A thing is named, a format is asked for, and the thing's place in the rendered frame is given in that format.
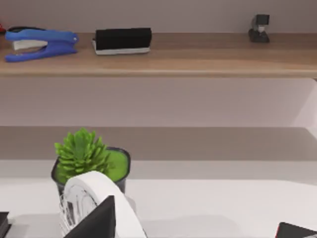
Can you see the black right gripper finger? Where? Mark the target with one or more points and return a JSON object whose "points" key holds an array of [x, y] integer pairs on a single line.
{"points": [[101, 220]]}

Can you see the white rounded object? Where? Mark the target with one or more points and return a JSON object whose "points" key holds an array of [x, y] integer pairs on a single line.
{"points": [[119, 196]]}

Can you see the green plant in black pot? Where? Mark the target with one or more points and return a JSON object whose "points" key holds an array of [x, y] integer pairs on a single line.
{"points": [[81, 153]]}

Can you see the black block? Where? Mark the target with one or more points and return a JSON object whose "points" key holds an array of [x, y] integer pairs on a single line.
{"points": [[3, 221]]}

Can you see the black and white stapler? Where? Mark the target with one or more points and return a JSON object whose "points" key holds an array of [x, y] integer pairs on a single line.
{"points": [[122, 38]]}

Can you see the blue stapler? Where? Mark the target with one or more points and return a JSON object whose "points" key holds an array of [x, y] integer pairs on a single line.
{"points": [[57, 41]]}

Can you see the wooden shelf board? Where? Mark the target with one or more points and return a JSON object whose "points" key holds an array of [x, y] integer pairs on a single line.
{"points": [[198, 59]]}

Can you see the black flat object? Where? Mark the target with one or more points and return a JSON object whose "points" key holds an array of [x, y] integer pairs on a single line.
{"points": [[292, 231]]}

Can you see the red object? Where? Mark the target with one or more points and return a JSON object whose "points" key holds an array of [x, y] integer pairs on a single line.
{"points": [[1, 27]]}

